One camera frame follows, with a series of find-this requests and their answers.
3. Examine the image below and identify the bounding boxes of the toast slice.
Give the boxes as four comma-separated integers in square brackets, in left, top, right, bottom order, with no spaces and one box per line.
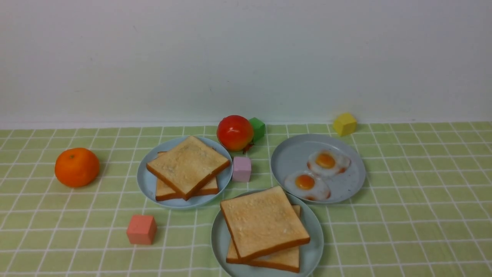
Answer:
[146,136,229,200]
[220,186,311,262]
[226,205,301,272]
[155,151,219,202]

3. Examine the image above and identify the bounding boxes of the red tomato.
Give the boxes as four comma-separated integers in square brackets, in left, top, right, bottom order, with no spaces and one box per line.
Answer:
[216,115,254,154]

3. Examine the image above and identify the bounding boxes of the green cube block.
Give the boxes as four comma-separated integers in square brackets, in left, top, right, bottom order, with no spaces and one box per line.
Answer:
[249,117,266,143]

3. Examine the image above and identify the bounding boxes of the pink cube block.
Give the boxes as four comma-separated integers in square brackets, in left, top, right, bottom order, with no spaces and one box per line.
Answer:
[232,156,252,183]

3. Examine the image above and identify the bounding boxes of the bottom fried egg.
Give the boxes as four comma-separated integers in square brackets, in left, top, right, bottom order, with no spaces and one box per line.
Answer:
[283,170,331,201]

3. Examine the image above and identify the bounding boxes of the fried egg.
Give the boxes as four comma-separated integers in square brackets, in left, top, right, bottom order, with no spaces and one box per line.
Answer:
[283,170,331,201]
[306,150,351,178]

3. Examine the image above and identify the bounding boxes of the grey plate with eggs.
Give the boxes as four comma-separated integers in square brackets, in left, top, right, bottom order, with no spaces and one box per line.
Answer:
[270,134,367,205]

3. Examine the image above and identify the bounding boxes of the rear fried egg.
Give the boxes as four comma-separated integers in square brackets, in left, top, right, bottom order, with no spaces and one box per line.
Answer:
[306,150,351,178]

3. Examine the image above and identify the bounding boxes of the yellow cube block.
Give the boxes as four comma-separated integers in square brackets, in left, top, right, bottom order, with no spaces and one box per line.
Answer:
[332,113,358,137]

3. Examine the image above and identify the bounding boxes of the blue plate under bread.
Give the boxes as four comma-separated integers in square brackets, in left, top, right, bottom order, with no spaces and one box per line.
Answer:
[136,136,233,209]

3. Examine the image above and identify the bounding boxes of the teal empty front plate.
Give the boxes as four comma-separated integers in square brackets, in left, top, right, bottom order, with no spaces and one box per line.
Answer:
[210,193,324,277]

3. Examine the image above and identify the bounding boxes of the salmon red cube block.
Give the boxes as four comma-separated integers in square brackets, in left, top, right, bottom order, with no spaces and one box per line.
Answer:
[126,214,158,245]

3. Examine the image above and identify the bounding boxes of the orange mandarin fruit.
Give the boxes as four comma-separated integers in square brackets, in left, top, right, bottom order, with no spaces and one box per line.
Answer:
[54,148,100,188]

